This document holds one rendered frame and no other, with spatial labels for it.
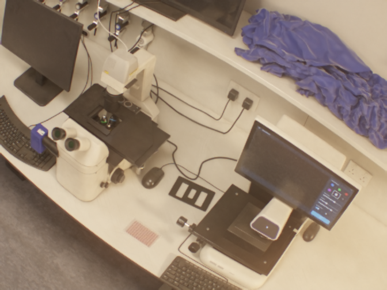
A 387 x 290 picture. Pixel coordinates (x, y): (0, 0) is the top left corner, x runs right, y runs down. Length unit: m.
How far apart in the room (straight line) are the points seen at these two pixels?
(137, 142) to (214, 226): 0.41
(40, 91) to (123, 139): 0.60
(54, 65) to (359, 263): 1.61
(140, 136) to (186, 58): 0.52
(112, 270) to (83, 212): 0.78
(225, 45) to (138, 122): 0.44
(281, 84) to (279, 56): 0.12
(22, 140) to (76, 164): 0.41
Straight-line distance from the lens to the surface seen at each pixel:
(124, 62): 1.91
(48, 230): 2.96
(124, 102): 2.04
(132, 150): 2.09
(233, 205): 2.16
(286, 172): 1.85
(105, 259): 2.89
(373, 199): 2.50
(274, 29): 2.11
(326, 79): 1.97
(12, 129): 2.37
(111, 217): 2.15
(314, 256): 2.28
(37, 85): 2.57
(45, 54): 2.31
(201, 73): 2.52
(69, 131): 1.94
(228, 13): 2.12
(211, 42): 2.13
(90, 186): 2.09
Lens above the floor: 2.54
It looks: 46 degrees down
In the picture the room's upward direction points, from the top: 18 degrees clockwise
